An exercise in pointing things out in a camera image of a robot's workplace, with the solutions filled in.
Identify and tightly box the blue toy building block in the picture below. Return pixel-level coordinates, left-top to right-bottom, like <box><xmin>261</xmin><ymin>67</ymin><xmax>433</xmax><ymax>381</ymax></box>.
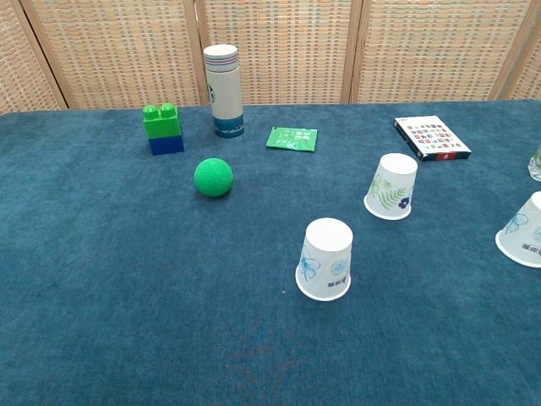
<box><xmin>147</xmin><ymin>134</ymin><xmax>185</xmax><ymax>156</ymax></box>

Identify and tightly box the paper cup with blue flower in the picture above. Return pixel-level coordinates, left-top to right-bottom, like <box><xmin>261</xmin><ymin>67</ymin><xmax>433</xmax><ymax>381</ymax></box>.
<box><xmin>495</xmin><ymin>190</ymin><xmax>541</xmax><ymax>269</ymax></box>
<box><xmin>294</xmin><ymin>217</ymin><xmax>354</xmax><ymax>303</ymax></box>

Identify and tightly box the white printed card box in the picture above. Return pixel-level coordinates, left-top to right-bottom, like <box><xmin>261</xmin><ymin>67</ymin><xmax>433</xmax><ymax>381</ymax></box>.
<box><xmin>393</xmin><ymin>115</ymin><xmax>473</xmax><ymax>162</ymax></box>

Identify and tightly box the clear plastic water bottle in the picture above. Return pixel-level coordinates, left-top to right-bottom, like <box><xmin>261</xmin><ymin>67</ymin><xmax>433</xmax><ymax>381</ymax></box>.
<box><xmin>527</xmin><ymin>147</ymin><xmax>541</xmax><ymax>183</ymax></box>

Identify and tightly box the blue table cloth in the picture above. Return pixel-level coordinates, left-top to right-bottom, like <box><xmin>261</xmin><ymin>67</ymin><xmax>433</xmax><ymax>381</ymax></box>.
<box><xmin>0</xmin><ymin>99</ymin><xmax>541</xmax><ymax>406</ymax></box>

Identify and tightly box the green toy building block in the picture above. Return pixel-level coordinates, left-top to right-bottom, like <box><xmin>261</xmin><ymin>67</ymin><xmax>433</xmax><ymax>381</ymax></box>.
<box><xmin>142</xmin><ymin>102</ymin><xmax>183</xmax><ymax>140</ymax></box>

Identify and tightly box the woven wooden folding screen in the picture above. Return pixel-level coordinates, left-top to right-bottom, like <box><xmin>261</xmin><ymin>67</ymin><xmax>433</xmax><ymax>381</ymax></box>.
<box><xmin>0</xmin><ymin>0</ymin><xmax>541</xmax><ymax>115</ymax></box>

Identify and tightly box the green ball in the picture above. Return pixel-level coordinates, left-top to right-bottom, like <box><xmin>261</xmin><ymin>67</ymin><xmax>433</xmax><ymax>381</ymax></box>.
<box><xmin>194</xmin><ymin>157</ymin><xmax>234</xmax><ymax>198</ymax></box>

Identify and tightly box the green foil packet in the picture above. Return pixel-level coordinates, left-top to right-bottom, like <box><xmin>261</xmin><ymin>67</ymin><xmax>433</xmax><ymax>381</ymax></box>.
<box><xmin>265</xmin><ymin>125</ymin><xmax>319</xmax><ymax>153</ymax></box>

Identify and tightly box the white cylindrical canister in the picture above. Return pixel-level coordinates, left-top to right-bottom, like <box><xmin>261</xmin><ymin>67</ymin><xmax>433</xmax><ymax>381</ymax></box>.
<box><xmin>202</xmin><ymin>43</ymin><xmax>245</xmax><ymax>139</ymax></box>

